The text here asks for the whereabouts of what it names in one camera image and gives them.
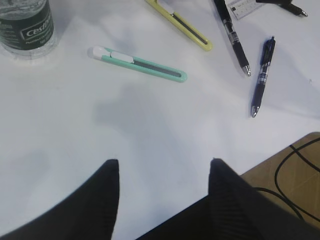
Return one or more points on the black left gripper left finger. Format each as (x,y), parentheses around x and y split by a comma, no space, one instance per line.
(89,213)

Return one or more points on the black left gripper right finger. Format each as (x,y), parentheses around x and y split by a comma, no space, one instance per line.
(232,210)

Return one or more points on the teal utility knife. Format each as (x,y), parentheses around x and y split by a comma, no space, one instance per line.
(123,60)

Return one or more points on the yellow utility knife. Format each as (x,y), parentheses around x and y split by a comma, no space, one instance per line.
(180,23)

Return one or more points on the clear water bottle green label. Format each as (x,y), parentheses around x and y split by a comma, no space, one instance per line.
(27,28)

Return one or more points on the black gel pen front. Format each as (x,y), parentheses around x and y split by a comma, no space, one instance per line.
(265,62)

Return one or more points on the clear plastic ruler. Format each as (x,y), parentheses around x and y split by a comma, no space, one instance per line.
(242,8)

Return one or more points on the black gel pen middle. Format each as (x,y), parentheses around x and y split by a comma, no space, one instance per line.
(225,17)

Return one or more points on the black gel pen on ruler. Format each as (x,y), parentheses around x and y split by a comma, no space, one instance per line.
(297,11)

